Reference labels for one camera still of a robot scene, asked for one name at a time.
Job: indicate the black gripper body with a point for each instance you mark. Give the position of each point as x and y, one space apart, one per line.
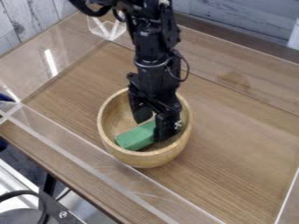
155 82

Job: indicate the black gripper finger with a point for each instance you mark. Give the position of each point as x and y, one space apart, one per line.
141 108
167 126

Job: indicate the brown wooden bowl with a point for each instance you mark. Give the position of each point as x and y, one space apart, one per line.
115 121

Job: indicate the green rectangular block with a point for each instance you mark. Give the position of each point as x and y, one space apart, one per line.
138 138

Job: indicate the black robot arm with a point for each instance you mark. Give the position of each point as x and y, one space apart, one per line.
155 34

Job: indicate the blue object at edge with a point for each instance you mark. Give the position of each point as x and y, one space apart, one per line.
6 98

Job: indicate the black table leg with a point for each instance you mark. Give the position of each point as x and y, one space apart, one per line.
50 184

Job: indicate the clear acrylic corner bracket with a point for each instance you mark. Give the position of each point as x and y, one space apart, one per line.
107 27

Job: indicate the clear acrylic front wall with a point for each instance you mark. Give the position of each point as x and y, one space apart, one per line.
121 190

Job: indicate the clear acrylic wall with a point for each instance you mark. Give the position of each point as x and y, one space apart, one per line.
258 68
121 190
45 56

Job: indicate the clear acrylic back wall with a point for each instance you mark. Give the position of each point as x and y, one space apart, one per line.
258 68

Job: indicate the clear acrylic left wall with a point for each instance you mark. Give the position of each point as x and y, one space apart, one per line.
45 56

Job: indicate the metal bracket with screw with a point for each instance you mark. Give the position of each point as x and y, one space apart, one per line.
55 213

